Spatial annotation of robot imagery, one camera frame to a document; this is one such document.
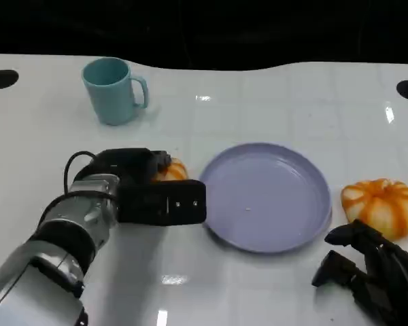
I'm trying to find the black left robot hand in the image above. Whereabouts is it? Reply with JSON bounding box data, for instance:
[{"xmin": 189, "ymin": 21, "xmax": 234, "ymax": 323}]
[{"xmin": 75, "ymin": 147, "xmax": 173, "ymax": 186}]

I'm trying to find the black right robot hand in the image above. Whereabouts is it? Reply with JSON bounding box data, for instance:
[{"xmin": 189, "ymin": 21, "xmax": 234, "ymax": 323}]
[{"xmin": 311, "ymin": 219, "xmax": 408, "ymax": 326}]

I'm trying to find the orange and white bread roll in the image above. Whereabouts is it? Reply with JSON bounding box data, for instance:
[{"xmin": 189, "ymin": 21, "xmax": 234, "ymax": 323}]
[
  {"xmin": 151, "ymin": 157, "xmax": 188, "ymax": 183},
  {"xmin": 341, "ymin": 178, "xmax": 408, "ymax": 241}
]

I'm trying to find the pale green mug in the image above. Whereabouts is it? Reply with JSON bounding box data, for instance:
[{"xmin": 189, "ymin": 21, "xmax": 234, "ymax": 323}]
[{"xmin": 81, "ymin": 56, "xmax": 150, "ymax": 126}]

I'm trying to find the lilac plate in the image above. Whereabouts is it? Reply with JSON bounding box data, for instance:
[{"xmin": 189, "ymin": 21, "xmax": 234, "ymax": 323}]
[{"xmin": 199, "ymin": 142, "xmax": 333, "ymax": 254}]

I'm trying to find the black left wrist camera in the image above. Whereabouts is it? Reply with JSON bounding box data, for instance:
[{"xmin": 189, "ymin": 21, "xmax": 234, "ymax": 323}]
[{"xmin": 117, "ymin": 179, "xmax": 207, "ymax": 227}]

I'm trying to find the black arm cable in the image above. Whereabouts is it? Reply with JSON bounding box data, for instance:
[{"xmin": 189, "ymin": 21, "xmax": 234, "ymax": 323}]
[{"xmin": 37, "ymin": 151, "xmax": 118, "ymax": 232}]

